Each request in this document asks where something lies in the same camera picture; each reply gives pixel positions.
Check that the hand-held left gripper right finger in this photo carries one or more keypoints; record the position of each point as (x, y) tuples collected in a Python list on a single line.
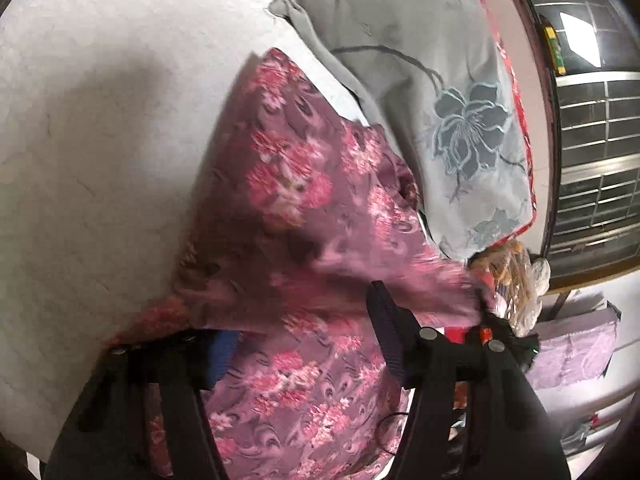
[(386, 327)]

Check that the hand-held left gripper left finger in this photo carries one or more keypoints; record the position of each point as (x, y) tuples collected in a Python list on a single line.
[(225, 356)]

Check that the pink floral garment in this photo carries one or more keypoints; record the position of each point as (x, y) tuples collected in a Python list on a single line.
[(300, 185)]

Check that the purple cloth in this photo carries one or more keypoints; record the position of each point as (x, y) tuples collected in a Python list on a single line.
[(575, 350)]

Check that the clear plastic bag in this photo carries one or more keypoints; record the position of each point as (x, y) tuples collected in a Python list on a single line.
[(520, 285)]

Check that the window with metal grille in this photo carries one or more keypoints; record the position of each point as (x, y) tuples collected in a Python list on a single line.
[(600, 135)]

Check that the grey floral pillow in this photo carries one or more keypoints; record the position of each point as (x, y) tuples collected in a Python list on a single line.
[(410, 60)]

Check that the white quilted mattress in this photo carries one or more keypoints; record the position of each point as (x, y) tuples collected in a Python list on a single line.
[(100, 110)]

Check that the yellow green small box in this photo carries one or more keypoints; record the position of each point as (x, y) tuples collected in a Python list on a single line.
[(554, 47)]

